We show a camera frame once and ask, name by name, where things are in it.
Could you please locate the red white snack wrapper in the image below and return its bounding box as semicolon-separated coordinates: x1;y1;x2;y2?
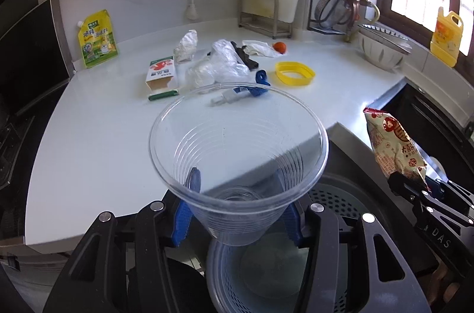
363;108;429;190

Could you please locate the clear plastic cup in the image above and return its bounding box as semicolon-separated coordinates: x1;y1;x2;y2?
149;82;329;246

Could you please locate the red white milk carton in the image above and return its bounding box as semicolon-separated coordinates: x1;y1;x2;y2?
145;56;179;95

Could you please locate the clear plastic bag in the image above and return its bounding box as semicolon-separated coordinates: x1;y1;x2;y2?
185;39;251;89

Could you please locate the white tissue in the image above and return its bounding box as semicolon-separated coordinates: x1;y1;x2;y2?
242;40;282;58

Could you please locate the black kitchen sink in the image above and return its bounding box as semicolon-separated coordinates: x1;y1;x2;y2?
368;80;474;192

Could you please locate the grey perforated trash bin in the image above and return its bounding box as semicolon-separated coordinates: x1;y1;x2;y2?
206;174;386;312

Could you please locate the green white pen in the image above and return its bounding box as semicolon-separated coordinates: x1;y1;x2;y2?
148;89;179;101

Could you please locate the yellow oil bottle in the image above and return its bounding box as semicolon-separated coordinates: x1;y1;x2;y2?
430;7;464;68

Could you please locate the yellow plastic lid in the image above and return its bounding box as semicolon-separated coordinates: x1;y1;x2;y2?
275;61;316;87

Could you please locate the black cloth rag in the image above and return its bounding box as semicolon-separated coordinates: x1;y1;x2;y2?
231;41;259;71

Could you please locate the small orange tomato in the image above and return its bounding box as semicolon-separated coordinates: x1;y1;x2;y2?
272;42;287;54

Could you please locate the crumpled white checked paper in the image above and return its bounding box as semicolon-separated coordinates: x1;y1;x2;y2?
174;29;198;64

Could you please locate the steel pot lid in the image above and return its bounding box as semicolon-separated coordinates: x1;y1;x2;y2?
314;0;382;30

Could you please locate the steel cutting board rack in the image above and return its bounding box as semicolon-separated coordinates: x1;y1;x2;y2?
237;0;293;39

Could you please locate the yellow seasoning pouch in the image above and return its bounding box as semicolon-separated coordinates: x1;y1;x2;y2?
77;10;119;68

